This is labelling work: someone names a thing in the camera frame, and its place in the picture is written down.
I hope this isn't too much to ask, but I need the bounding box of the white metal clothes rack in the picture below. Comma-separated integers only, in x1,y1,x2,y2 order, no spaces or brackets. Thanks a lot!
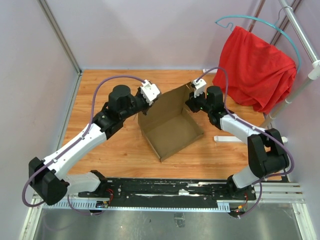
248,0,320,127

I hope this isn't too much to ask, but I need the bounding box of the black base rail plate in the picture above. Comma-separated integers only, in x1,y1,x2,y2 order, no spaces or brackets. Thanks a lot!
78,178,256,209

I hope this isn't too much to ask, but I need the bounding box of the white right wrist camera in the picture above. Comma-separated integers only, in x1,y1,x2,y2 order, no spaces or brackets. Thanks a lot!
191,78,207,98

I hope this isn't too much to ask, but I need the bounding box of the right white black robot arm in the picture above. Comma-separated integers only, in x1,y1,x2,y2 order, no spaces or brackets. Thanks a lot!
185,83,290,200

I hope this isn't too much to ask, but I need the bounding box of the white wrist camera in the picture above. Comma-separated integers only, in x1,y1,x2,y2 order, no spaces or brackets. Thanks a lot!
139,79,162,106
191,78,207,98

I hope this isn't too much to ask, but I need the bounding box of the teal clothes hanger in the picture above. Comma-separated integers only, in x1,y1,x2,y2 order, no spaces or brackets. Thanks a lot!
215,14,302,73

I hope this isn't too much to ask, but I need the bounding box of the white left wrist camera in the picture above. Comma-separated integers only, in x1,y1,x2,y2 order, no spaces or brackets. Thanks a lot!
139,79,162,106

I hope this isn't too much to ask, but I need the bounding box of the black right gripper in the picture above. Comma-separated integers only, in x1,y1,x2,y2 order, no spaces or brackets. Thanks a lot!
185,89,212,114

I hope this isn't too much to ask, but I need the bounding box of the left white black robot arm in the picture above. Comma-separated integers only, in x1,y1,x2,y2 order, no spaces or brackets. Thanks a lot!
25,80,161,206

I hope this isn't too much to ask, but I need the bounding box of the red cloth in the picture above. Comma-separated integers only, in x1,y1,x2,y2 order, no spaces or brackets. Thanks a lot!
212,26,298,114

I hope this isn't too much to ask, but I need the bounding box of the brown cardboard box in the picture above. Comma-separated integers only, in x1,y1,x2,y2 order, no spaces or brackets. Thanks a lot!
137,83,204,162

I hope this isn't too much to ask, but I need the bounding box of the grey slotted cable duct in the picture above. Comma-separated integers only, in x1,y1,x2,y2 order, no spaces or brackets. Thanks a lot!
52,199,109,210

